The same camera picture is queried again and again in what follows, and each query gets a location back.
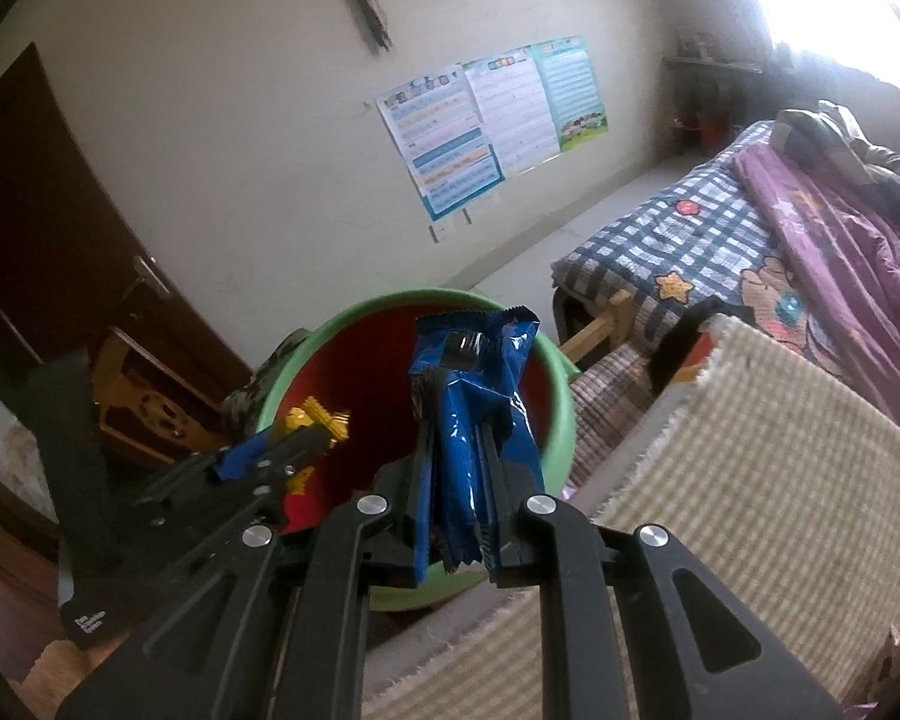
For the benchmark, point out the red bucket green rim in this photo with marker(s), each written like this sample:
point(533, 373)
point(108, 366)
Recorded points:
point(359, 363)

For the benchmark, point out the middle white wall poster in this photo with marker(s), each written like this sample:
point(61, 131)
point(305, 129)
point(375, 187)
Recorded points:
point(514, 109)

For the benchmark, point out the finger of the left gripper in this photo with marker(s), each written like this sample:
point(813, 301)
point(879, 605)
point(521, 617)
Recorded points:
point(219, 482)

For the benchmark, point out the left blue wall poster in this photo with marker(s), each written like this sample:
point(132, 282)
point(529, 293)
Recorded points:
point(436, 125)

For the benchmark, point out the wooden carved chair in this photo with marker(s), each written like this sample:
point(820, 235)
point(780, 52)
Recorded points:
point(147, 413)

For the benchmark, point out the blue snack wrapper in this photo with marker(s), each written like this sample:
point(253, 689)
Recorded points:
point(477, 452)

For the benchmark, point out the blue plaid bed sheet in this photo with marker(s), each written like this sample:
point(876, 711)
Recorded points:
point(699, 238)

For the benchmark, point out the dark corner side table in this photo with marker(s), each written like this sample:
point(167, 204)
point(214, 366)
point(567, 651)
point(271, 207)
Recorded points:
point(713, 102)

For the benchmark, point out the dark wooden door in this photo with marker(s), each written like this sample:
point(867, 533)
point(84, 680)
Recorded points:
point(70, 266)

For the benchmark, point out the yellow snack wrapper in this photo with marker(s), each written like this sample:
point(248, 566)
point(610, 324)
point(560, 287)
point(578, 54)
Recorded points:
point(302, 437)

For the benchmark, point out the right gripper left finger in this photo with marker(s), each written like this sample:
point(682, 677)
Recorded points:
point(271, 631)

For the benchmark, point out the purple quilt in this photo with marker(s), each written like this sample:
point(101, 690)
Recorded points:
point(847, 260)

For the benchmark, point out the beige checkered mat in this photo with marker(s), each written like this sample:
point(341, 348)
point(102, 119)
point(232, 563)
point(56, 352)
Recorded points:
point(786, 484)

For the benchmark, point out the right green wall poster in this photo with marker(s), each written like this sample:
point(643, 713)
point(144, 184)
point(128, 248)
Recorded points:
point(566, 71)

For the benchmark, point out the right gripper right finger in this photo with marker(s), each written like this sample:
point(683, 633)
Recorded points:
point(632, 625)

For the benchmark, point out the wall socket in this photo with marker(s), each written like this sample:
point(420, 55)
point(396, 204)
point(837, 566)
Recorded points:
point(440, 230)

